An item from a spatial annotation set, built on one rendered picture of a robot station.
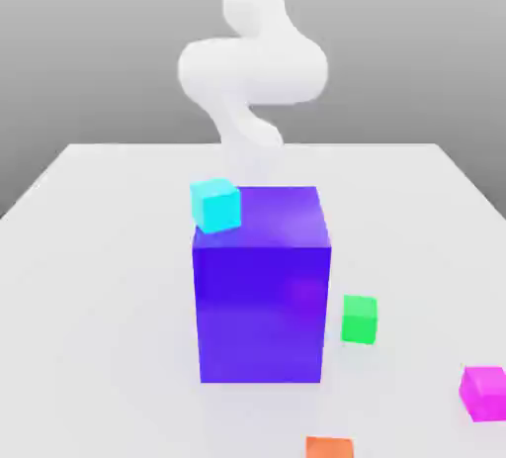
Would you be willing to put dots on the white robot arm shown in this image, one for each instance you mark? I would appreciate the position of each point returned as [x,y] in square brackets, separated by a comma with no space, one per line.
[253,70]

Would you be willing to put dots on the small cyan cube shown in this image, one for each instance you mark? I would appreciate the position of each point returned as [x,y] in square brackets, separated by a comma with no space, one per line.
[216,206]

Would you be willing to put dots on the small green cube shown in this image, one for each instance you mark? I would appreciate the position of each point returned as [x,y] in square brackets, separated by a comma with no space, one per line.
[359,321]

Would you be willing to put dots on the small orange cube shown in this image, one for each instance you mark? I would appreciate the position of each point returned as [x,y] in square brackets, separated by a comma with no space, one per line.
[330,448]

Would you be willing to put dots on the small magenta cube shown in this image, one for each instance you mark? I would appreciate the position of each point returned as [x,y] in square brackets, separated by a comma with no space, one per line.
[486,392]

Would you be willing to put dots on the large purple box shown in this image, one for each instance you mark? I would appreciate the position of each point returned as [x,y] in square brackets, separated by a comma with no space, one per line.
[261,307]

